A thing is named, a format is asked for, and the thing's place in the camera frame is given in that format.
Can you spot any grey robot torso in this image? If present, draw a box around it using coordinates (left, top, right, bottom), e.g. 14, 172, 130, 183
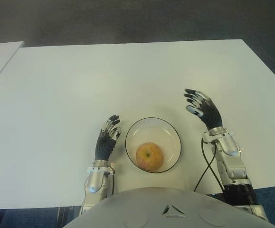
63, 187, 275, 228

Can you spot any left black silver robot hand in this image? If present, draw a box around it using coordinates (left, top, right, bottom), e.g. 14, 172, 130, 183
94, 114, 122, 162

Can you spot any white plate with black rim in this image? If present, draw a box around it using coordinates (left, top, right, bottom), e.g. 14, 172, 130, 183
124, 117, 182, 173

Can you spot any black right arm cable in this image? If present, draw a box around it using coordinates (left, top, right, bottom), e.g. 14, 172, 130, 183
194, 137, 226, 192

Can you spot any yellow red apple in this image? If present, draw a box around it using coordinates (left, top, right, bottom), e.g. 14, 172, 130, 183
135, 142, 165, 171

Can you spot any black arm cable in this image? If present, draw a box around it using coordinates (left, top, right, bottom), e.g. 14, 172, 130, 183
108, 163, 116, 197
194, 137, 226, 192

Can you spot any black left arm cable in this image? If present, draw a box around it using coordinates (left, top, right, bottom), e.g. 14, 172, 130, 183
108, 163, 116, 197

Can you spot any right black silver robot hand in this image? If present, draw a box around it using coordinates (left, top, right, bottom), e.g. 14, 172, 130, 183
183, 88, 223, 131

